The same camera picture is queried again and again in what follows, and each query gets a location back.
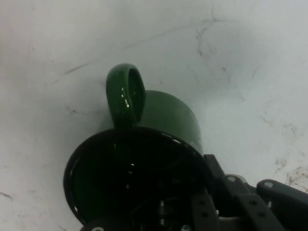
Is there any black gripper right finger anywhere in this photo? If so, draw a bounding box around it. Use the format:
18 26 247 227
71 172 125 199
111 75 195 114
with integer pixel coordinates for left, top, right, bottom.
204 154 308 231

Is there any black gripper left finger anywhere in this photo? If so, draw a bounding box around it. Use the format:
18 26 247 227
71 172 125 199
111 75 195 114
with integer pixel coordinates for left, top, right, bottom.
191 193 221 231

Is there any green enamel mug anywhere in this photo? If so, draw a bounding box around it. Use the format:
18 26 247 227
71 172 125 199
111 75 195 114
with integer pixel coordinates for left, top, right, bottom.
63 63 218 231

